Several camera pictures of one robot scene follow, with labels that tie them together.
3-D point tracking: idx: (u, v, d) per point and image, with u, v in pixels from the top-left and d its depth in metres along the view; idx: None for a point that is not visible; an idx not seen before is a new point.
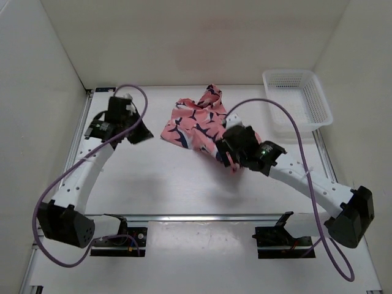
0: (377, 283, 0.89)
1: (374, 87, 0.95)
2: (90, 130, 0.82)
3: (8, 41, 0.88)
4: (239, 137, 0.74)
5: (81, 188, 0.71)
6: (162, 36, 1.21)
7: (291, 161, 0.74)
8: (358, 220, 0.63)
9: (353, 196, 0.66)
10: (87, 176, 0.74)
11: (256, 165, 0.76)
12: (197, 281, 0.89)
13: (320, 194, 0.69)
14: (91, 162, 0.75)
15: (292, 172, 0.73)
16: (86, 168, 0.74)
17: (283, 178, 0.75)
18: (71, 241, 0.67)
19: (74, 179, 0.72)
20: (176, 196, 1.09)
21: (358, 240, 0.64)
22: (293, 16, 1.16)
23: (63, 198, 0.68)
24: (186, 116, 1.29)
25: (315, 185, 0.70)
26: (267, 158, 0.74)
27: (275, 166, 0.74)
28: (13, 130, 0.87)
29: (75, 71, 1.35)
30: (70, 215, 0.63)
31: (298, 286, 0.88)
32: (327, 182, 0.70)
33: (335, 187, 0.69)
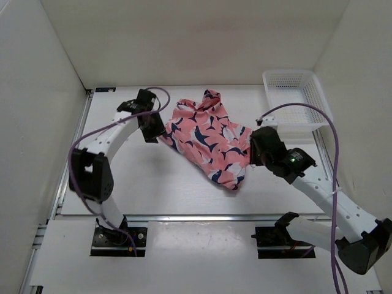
0: (377, 283, 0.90)
1: (374, 89, 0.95)
2: (120, 106, 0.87)
3: (8, 42, 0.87)
4: (269, 138, 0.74)
5: (111, 144, 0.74)
6: (162, 35, 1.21)
7: (320, 176, 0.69)
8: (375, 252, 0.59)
9: (376, 228, 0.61)
10: (117, 136, 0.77)
11: (281, 170, 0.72)
12: (198, 281, 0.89)
13: (342, 218, 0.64)
14: (121, 127, 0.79)
15: (318, 187, 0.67)
16: (116, 130, 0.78)
17: (305, 190, 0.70)
18: (94, 190, 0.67)
19: (105, 135, 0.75)
20: (176, 196, 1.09)
21: (368, 269, 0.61)
22: (294, 16, 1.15)
23: (94, 148, 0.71)
24: (187, 117, 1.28)
25: (340, 207, 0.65)
26: (294, 165, 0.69)
27: (302, 177, 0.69)
28: (13, 131, 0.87)
29: (75, 71, 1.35)
30: (101, 158, 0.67)
31: (298, 286, 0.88)
32: (353, 206, 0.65)
33: (360, 213, 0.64)
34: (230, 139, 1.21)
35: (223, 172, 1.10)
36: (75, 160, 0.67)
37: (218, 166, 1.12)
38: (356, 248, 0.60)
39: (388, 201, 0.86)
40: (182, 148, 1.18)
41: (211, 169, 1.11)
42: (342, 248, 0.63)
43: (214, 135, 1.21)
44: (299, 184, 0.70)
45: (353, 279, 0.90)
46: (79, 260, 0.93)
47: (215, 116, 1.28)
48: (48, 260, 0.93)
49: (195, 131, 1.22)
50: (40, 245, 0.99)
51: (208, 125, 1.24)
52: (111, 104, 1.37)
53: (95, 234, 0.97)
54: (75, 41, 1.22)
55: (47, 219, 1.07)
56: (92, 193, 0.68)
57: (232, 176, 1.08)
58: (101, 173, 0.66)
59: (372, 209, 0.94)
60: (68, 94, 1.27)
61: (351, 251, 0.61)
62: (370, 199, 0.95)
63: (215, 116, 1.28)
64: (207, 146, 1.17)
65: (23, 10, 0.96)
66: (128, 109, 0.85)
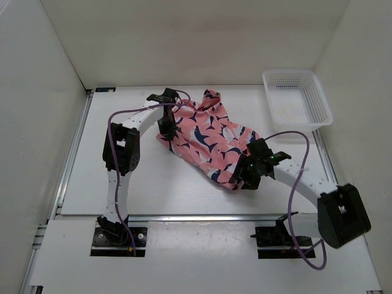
0: (378, 283, 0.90)
1: (374, 88, 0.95)
2: (150, 96, 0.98)
3: (8, 41, 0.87)
4: (257, 145, 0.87)
5: (142, 124, 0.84)
6: (162, 35, 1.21)
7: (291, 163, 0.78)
8: (339, 212, 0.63)
9: (338, 192, 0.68)
10: (147, 118, 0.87)
11: (264, 168, 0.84)
12: (197, 280, 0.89)
13: (307, 187, 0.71)
14: (150, 113, 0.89)
15: (289, 170, 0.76)
16: (147, 114, 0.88)
17: (283, 177, 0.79)
18: (125, 163, 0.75)
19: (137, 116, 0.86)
20: (176, 196, 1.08)
21: (340, 237, 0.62)
22: (293, 16, 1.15)
23: (128, 124, 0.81)
24: (187, 117, 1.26)
25: (304, 179, 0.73)
26: (271, 161, 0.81)
27: (276, 166, 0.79)
28: (13, 130, 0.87)
29: (75, 71, 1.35)
30: (135, 133, 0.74)
31: (298, 286, 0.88)
32: (316, 177, 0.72)
33: (323, 182, 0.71)
34: (230, 139, 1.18)
35: (222, 172, 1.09)
36: (113, 131, 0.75)
37: (218, 166, 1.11)
38: (320, 209, 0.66)
39: (387, 201, 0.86)
40: (180, 150, 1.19)
41: (211, 169, 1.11)
42: (319, 223, 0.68)
43: (214, 135, 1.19)
44: (278, 175, 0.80)
45: (353, 279, 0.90)
46: (79, 260, 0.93)
47: (215, 116, 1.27)
48: (48, 260, 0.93)
49: (195, 131, 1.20)
50: (40, 245, 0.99)
51: (207, 125, 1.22)
52: (111, 104, 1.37)
53: (95, 234, 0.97)
54: (75, 41, 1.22)
55: (47, 219, 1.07)
56: (121, 164, 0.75)
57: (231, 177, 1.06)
58: (133, 146, 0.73)
59: (372, 209, 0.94)
60: (68, 94, 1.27)
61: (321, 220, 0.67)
62: (370, 199, 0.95)
63: (215, 116, 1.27)
64: (207, 146, 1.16)
65: (23, 10, 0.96)
66: (158, 99, 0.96)
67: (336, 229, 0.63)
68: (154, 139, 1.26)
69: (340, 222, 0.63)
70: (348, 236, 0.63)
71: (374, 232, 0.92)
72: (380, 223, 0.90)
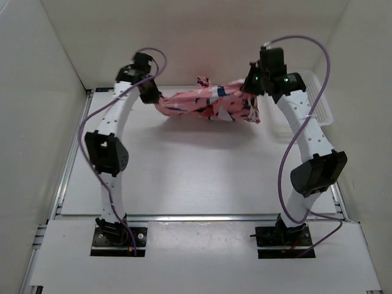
0: (378, 283, 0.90)
1: (375, 87, 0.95)
2: (119, 75, 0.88)
3: (8, 41, 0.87)
4: (272, 56, 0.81)
5: (117, 123, 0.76)
6: (162, 35, 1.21)
7: (301, 101, 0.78)
8: (317, 174, 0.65)
9: (329, 155, 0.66)
10: (122, 111, 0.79)
11: (273, 88, 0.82)
12: (196, 280, 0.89)
13: (304, 139, 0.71)
14: (124, 101, 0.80)
15: (296, 109, 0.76)
16: (120, 106, 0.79)
17: (288, 111, 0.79)
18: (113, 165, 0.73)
19: (111, 114, 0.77)
20: (176, 196, 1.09)
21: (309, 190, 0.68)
22: (294, 16, 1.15)
23: (105, 128, 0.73)
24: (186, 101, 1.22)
25: (306, 130, 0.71)
26: (286, 87, 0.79)
27: (286, 97, 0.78)
28: (13, 131, 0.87)
29: (75, 70, 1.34)
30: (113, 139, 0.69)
31: (297, 286, 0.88)
32: (318, 133, 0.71)
33: (322, 139, 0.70)
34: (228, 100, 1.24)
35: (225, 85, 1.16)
36: (90, 146, 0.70)
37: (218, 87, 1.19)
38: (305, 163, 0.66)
39: (386, 200, 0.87)
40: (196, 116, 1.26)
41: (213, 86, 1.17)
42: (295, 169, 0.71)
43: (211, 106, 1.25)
44: (282, 103, 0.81)
45: (353, 279, 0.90)
46: (79, 260, 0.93)
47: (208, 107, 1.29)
48: (48, 260, 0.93)
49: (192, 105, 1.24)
50: (40, 245, 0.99)
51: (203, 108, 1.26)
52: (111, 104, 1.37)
53: (95, 234, 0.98)
54: (75, 41, 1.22)
55: (47, 219, 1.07)
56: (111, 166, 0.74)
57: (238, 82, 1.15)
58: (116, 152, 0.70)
59: (372, 209, 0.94)
60: (68, 94, 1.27)
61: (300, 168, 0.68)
62: (370, 199, 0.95)
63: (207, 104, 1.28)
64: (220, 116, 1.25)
65: (23, 9, 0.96)
66: (128, 76, 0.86)
67: (306, 185, 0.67)
68: (154, 139, 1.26)
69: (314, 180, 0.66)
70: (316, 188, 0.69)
71: (374, 231, 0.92)
72: (380, 223, 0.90)
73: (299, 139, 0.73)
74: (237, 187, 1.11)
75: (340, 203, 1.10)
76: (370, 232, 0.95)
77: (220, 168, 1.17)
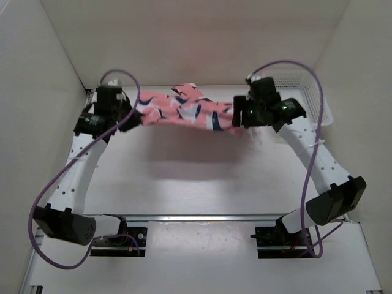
0: (378, 283, 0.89)
1: (374, 88, 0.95)
2: (77, 126, 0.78)
3: (8, 41, 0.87)
4: (263, 84, 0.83)
5: (76, 190, 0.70)
6: (162, 36, 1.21)
7: (305, 127, 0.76)
8: (338, 205, 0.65)
9: (346, 184, 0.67)
10: (80, 174, 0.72)
11: (271, 117, 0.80)
12: (196, 280, 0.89)
13: (316, 168, 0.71)
14: (84, 162, 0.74)
15: (302, 136, 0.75)
16: (78, 171, 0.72)
17: (290, 138, 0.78)
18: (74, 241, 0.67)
19: (67, 181, 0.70)
20: (176, 196, 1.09)
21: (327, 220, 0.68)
22: (293, 16, 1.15)
23: (59, 203, 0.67)
24: (163, 105, 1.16)
25: (318, 159, 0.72)
26: (285, 112, 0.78)
27: (289, 125, 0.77)
28: (13, 131, 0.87)
29: (75, 71, 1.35)
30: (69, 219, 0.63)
31: (297, 286, 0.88)
32: (330, 160, 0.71)
33: (335, 166, 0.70)
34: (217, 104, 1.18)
35: (221, 116, 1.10)
36: (43, 225, 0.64)
37: (212, 109, 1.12)
38: (324, 196, 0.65)
39: (386, 201, 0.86)
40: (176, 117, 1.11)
41: (207, 116, 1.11)
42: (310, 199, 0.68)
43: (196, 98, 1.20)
44: (283, 132, 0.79)
45: (352, 279, 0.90)
46: (79, 260, 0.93)
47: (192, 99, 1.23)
48: (48, 261, 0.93)
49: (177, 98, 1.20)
50: (40, 245, 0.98)
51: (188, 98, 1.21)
52: None
53: None
54: (75, 41, 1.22)
55: None
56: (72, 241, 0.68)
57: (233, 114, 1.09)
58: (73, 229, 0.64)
59: (372, 209, 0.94)
60: (68, 94, 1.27)
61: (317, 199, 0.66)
62: (370, 199, 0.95)
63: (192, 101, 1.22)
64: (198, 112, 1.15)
65: (23, 9, 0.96)
66: (89, 125, 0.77)
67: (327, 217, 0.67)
68: (154, 139, 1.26)
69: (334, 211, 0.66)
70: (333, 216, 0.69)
71: (374, 232, 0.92)
72: (380, 223, 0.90)
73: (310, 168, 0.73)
74: (236, 188, 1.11)
75: None
76: (370, 232, 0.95)
77: (220, 169, 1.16)
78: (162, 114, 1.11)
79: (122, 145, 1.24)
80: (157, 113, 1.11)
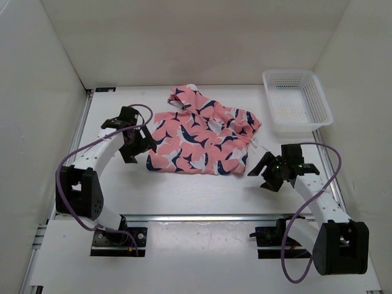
0: (378, 283, 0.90)
1: (374, 89, 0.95)
2: (105, 124, 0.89)
3: (8, 41, 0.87)
4: (291, 147, 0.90)
5: (98, 159, 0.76)
6: (162, 36, 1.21)
7: (315, 179, 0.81)
8: (339, 245, 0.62)
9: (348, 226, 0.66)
10: (105, 150, 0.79)
11: (288, 173, 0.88)
12: (197, 280, 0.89)
13: (318, 209, 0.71)
14: (108, 142, 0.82)
15: (310, 185, 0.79)
16: (103, 146, 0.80)
17: (302, 189, 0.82)
18: (84, 210, 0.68)
19: (92, 151, 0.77)
20: (176, 196, 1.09)
21: (332, 269, 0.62)
22: (294, 16, 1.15)
23: (82, 164, 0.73)
24: (168, 118, 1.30)
25: (320, 200, 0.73)
26: (299, 170, 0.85)
27: (301, 176, 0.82)
28: (13, 131, 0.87)
29: (75, 71, 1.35)
30: (89, 174, 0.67)
31: (297, 285, 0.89)
32: (333, 203, 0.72)
33: (337, 210, 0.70)
34: (219, 131, 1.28)
35: (225, 162, 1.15)
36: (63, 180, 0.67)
37: (218, 157, 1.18)
38: (321, 234, 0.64)
39: (386, 201, 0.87)
40: (181, 163, 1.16)
41: (214, 163, 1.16)
42: (315, 245, 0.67)
43: (202, 131, 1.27)
44: (298, 185, 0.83)
45: (353, 279, 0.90)
46: (79, 260, 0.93)
47: (196, 109, 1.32)
48: (48, 260, 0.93)
49: (182, 131, 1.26)
50: (40, 245, 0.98)
51: (192, 123, 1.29)
52: (111, 104, 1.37)
53: (95, 234, 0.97)
54: (75, 41, 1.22)
55: (47, 219, 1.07)
56: (81, 212, 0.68)
57: (237, 160, 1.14)
58: (90, 190, 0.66)
59: (372, 210, 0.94)
60: (68, 94, 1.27)
61: (319, 244, 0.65)
62: (370, 199, 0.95)
63: (196, 110, 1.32)
64: (199, 143, 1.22)
65: (22, 9, 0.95)
66: (114, 125, 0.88)
67: (329, 258, 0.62)
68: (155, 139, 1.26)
69: (336, 254, 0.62)
70: (340, 270, 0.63)
71: (374, 232, 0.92)
72: (379, 223, 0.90)
73: (315, 210, 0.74)
74: (236, 187, 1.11)
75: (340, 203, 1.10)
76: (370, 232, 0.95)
77: None
78: (176, 164, 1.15)
79: None
80: (170, 162, 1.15)
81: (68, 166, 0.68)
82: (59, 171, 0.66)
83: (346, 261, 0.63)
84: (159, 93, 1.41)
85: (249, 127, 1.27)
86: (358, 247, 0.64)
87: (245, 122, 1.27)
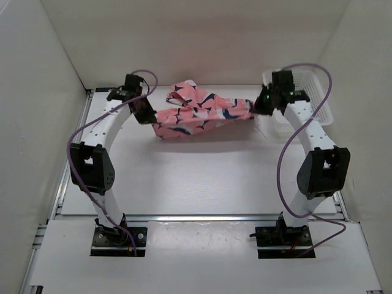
0: (378, 283, 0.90)
1: (374, 88, 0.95)
2: (109, 94, 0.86)
3: (8, 41, 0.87)
4: (282, 75, 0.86)
5: (106, 135, 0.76)
6: (162, 36, 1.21)
7: (305, 108, 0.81)
8: (321, 168, 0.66)
9: (332, 152, 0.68)
10: (111, 125, 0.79)
11: (279, 101, 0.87)
12: (196, 280, 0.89)
13: (306, 136, 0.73)
14: (115, 116, 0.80)
15: (300, 114, 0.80)
16: (110, 120, 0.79)
17: (291, 117, 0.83)
18: (97, 181, 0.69)
19: (99, 127, 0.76)
20: (177, 196, 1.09)
21: (315, 187, 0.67)
22: (293, 16, 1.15)
23: (92, 140, 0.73)
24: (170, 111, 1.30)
25: (309, 128, 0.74)
26: (288, 96, 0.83)
27: (291, 104, 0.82)
28: (12, 131, 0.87)
29: (75, 71, 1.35)
30: (100, 150, 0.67)
31: (297, 285, 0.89)
32: (320, 131, 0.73)
33: (324, 138, 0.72)
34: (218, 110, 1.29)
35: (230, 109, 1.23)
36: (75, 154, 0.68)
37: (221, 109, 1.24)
38: (307, 160, 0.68)
39: (386, 201, 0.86)
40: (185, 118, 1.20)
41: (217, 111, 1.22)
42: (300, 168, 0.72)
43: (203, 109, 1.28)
44: (288, 113, 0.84)
45: (352, 279, 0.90)
46: (79, 260, 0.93)
47: (197, 103, 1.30)
48: (48, 260, 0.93)
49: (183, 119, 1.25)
50: (40, 244, 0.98)
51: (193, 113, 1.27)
52: None
53: (95, 234, 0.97)
54: (75, 41, 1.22)
55: (47, 219, 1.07)
56: (94, 183, 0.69)
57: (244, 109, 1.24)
58: (102, 165, 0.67)
59: (372, 210, 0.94)
60: (68, 94, 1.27)
61: (304, 167, 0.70)
62: (370, 200, 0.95)
63: (196, 105, 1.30)
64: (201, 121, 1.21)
65: (22, 8, 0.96)
66: (120, 96, 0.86)
67: (311, 180, 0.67)
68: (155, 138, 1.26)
69: (317, 176, 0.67)
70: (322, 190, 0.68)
71: (374, 232, 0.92)
72: (380, 223, 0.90)
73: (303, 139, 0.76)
74: (236, 187, 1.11)
75: (340, 203, 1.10)
76: (369, 231, 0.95)
77: (222, 168, 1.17)
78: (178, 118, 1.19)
79: (122, 145, 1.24)
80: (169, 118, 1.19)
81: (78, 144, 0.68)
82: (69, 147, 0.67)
83: (326, 180, 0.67)
84: (160, 93, 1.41)
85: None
86: (339, 168, 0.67)
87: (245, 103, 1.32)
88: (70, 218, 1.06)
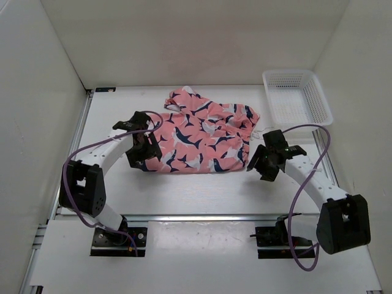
0: (378, 283, 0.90)
1: (374, 89, 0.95)
2: (116, 124, 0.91)
3: (8, 42, 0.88)
4: (274, 134, 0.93)
5: (106, 157, 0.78)
6: (162, 35, 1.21)
7: (305, 161, 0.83)
8: (341, 223, 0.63)
9: (346, 201, 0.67)
10: (112, 150, 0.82)
11: (277, 158, 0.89)
12: (196, 281, 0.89)
13: (315, 188, 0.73)
14: (117, 143, 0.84)
15: (301, 167, 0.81)
16: (111, 146, 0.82)
17: (293, 172, 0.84)
18: (86, 204, 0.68)
19: (100, 149, 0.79)
20: (176, 196, 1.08)
21: (341, 245, 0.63)
22: (293, 16, 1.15)
23: (89, 160, 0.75)
24: (163, 119, 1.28)
25: (315, 180, 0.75)
26: (286, 153, 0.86)
27: (290, 160, 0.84)
28: (12, 131, 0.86)
29: (75, 71, 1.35)
30: (95, 171, 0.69)
31: (297, 285, 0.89)
32: (328, 181, 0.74)
33: (333, 187, 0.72)
34: (212, 132, 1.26)
35: (221, 160, 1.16)
36: (70, 172, 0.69)
37: (214, 157, 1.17)
38: (323, 213, 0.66)
39: (387, 201, 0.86)
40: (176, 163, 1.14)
41: (209, 161, 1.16)
42: (318, 226, 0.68)
43: (195, 132, 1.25)
44: (288, 169, 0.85)
45: (352, 279, 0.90)
46: (79, 260, 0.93)
47: (190, 111, 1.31)
48: (48, 260, 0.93)
49: (176, 133, 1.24)
50: (40, 244, 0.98)
51: (186, 123, 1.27)
52: (111, 104, 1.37)
53: (95, 234, 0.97)
54: (75, 41, 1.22)
55: (47, 219, 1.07)
56: (82, 207, 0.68)
57: (233, 160, 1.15)
58: (94, 185, 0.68)
59: (372, 210, 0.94)
60: (68, 94, 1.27)
61: (322, 224, 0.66)
62: (370, 200, 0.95)
63: (190, 111, 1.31)
64: (193, 144, 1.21)
65: (22, 9, 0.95)
66: (125, 127, 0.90)
67: (335, 237, 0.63)
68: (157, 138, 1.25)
69: (341, 232, 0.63)
70: (348, 245, 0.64)
71: (374, 231, 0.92)
72: (380, 223, 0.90)
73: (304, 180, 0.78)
74: (236, 187, 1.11)
75: None
76: None
77: None
78: (171, 164, 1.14)
79: None
80: (165, 164, 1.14)
81: (76, 162, 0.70)
82: (67, 164, 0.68)
83: (351, 235, 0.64)
84: (160, 93, 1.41)
85: (249, 122, 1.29)
86: (359, 219, 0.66)
87: (244, 116, 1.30)
88: (70, 217, 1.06)
